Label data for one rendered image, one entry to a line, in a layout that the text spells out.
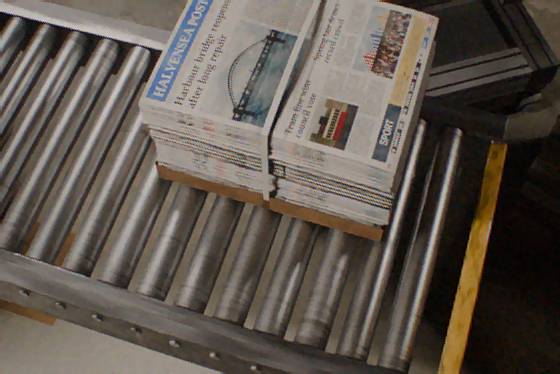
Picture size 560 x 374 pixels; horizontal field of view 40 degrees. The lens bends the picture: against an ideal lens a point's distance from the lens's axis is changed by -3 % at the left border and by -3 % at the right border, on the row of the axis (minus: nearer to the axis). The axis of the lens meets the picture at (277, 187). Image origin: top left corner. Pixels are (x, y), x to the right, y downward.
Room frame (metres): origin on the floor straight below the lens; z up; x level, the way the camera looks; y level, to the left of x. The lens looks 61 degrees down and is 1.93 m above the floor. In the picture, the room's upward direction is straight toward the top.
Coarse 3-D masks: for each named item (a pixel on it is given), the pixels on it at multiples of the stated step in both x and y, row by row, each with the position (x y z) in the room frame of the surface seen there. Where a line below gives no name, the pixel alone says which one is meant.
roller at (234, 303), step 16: (256, 208) 0.59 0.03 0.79; (256, 224) 0.56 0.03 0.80; (272, 224) 0.56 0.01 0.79; (256, 240) 0.53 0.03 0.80; (272, 240) 0.54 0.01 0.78; (240, 256) 0.51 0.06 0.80; (256, 256) 0.51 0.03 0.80; (240, 272) 0.48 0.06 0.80; (256, 272) 0.48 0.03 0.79; (224, 288) 0.46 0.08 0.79; (240, 288) 0.45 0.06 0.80; (256, 288) 0.46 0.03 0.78; (224, 304) 0.43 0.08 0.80; (240, 304) 0.43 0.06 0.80; (240, 320) 0.40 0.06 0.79
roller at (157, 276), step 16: (192, 192) 0.62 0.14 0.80; (208, 192) 0.63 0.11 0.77; (176, 208) 0.59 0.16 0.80; (192, 208) 0.59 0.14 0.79; (176, 224) 0.56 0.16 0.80; (192, 224) 0.57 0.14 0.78; (160, 240) 0.53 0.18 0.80; (176, 240) 0.53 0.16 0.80; (160, 256) 0.50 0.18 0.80; (176, 256) 0.51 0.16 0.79; (144, 272) 0.48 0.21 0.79; (160, 272) 0.48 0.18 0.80; (176, 272) 0.49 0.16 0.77; (144, 288) 0.45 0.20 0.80; (160, 288) 0.45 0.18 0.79
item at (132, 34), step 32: (0, 0) 1.05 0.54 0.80; (32, 0) 1.04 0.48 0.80; (0, 32) 1.02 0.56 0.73; (32, 32) 1.00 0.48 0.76; (64, 32) 0.98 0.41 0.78; (96, 32) 0.96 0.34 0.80; (128, 32) 0.96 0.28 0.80; (160, 32) 0.96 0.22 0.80; (480, 128) 0.74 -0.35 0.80; (480, 160) 0.73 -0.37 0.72
